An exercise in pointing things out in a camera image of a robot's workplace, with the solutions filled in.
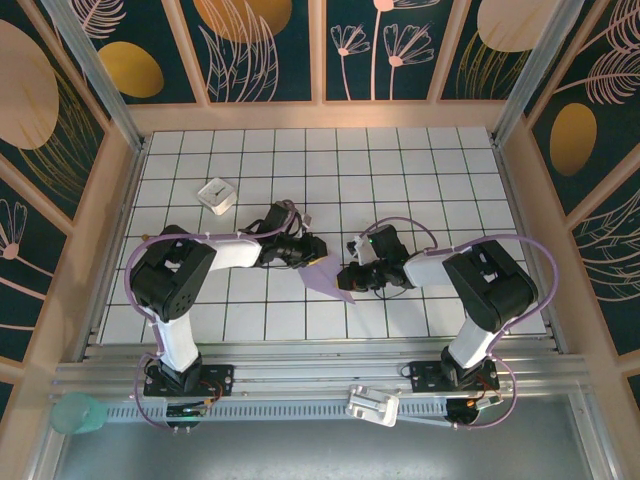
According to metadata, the aluminium rail frame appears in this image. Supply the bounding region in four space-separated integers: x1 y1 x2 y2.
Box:
49 335 594 401

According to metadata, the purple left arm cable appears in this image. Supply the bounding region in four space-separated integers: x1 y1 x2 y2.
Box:
124 198 307 432

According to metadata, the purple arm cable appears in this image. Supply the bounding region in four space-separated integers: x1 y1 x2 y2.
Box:
124 198 307 432
358 216 560 432

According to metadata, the lilac paper sheet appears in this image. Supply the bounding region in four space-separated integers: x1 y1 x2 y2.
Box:
297 252 357 305

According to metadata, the translucent teal cup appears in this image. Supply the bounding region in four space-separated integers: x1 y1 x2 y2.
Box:
49 392 106 435

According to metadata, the white plastic bracket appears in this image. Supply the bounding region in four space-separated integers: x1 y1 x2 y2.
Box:
346 384 401 428

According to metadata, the white square clock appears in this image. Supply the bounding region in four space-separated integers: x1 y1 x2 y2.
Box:
197 177 236 217

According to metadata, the aluminium corner post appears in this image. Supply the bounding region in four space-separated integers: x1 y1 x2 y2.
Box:
39 0 150 152
491 0 587 147

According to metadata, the small electronics board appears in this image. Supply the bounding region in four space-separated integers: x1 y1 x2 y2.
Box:
446 397 503 426
166 399 211 420

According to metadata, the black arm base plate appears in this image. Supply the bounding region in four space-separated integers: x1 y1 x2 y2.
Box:
143 363 236 399
398 359 499 394

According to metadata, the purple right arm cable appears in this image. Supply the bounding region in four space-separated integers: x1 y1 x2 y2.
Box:
358 216 560 432

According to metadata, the slotted grey cable duct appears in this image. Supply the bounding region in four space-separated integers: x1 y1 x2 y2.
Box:
102 397 451 425

